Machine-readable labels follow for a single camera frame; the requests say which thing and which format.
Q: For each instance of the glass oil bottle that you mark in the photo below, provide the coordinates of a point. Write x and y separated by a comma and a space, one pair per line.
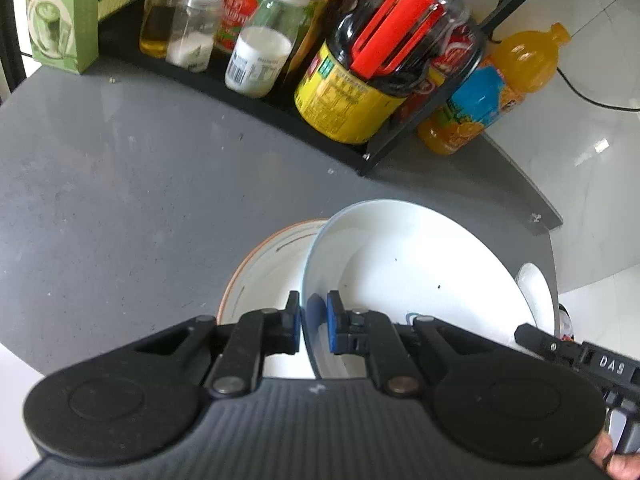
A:
155, 25

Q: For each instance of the plain white plate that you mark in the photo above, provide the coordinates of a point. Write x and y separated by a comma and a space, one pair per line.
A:
537, 290

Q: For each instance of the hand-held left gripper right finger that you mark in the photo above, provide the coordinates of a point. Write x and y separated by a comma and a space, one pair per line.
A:
334, 325

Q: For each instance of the white plate with orange rim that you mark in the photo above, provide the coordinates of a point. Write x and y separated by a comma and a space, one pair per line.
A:
265, 270

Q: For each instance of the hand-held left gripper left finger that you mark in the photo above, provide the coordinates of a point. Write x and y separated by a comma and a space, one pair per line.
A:
296, 317

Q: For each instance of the dark sauce bottle yellow label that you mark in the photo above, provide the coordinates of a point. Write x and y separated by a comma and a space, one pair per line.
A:
345, 105

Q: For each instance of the person's right hand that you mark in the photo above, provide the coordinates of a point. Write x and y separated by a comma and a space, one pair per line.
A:
622, 467

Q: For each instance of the white cap powder bottle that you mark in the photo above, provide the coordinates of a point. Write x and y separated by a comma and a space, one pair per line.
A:
257, 60

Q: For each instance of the green carton box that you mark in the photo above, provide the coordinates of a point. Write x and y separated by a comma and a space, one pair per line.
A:
60, 20

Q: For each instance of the large white bowl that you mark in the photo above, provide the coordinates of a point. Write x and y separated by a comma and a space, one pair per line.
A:
400, 260

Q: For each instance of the black metal rack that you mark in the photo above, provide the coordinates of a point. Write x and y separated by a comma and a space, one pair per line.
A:
240, 102

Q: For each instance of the orange juice bottle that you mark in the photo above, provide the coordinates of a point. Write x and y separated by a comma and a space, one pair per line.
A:
485, 95

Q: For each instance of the red label bottle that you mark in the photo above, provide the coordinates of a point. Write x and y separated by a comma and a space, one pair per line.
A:
237, 10

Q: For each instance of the small metal clip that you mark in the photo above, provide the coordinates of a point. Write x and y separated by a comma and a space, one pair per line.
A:
537, 217

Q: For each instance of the glass jar with white powder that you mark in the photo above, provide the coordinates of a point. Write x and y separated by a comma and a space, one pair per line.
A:
192, 35

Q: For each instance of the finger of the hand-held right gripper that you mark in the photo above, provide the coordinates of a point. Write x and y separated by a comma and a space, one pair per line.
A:
547, 344

